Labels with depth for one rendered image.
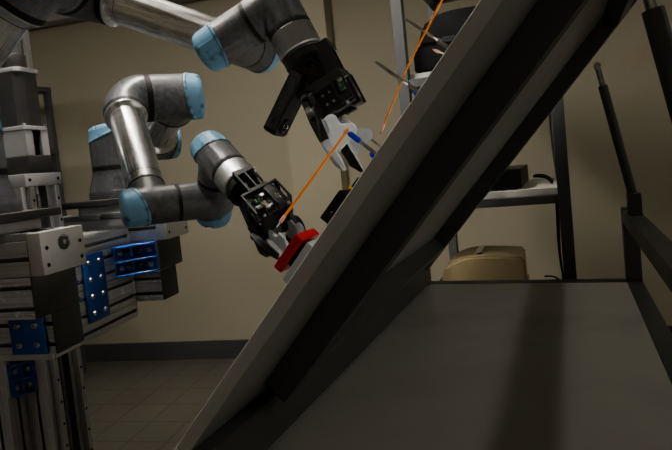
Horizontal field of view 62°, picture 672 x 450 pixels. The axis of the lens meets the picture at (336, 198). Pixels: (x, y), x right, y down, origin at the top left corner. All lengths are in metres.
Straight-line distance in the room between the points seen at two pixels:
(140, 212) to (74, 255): 0.30
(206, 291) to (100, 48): 1.76
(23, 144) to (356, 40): 2.25
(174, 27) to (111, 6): 0.14
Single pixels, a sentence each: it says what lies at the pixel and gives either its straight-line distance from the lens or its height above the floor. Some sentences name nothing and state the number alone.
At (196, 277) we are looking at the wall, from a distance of 3.82.
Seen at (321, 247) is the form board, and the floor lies 1.11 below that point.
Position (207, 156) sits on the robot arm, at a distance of 1.07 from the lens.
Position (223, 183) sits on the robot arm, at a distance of 1.02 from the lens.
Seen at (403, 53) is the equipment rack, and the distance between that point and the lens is 1.84.
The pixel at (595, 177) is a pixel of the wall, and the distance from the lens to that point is 3.42.
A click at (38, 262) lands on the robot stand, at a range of 1.30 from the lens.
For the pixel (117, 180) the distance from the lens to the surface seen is 1.80.
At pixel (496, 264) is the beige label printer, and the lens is 1.88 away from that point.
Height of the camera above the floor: 1.19
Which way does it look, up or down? 3 degrees down
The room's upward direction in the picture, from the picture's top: 6 degrees counter-clockwise
